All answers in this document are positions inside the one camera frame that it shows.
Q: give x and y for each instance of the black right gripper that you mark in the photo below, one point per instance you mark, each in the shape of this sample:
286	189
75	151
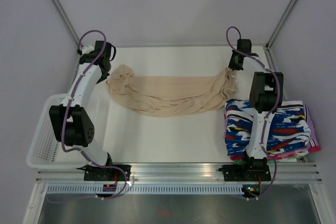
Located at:
231	64

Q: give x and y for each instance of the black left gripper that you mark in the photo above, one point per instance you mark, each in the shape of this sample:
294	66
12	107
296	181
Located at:
103	78

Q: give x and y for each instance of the beige trousers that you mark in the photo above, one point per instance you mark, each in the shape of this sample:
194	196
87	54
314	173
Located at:
164	96

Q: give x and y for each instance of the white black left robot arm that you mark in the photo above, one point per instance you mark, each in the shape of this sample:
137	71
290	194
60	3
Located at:
79	122

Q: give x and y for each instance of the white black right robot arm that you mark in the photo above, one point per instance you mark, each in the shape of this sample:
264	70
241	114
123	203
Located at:
265	96

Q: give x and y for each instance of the blue patterned folded trousers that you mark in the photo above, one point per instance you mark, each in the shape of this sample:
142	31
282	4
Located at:
286	129

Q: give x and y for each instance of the folded clothes stack underneath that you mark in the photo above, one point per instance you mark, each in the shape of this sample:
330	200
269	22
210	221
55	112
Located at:
313	145

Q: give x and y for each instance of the white perforated plastic basket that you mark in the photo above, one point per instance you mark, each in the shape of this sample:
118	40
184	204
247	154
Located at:
45	152

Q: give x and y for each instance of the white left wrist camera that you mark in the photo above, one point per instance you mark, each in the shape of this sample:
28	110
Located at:
86	50

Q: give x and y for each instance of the left aluminium frame post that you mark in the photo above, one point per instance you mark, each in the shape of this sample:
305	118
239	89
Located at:
66	21

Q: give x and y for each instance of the aluminium frame post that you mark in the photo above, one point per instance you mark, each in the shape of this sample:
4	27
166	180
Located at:
288	10
66	21

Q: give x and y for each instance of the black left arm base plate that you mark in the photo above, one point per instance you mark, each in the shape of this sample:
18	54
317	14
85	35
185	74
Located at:
92	173

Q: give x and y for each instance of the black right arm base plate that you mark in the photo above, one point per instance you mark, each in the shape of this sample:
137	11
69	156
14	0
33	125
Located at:
236	173

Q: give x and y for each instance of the right aluminium frame post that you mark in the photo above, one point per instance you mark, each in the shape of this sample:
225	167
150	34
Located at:
288	10

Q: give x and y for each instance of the aluminium mounting rail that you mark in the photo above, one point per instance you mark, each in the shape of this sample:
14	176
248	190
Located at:
192	173

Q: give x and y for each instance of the white slotted cable duct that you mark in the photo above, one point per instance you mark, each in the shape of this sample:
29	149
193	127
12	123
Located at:
151	189

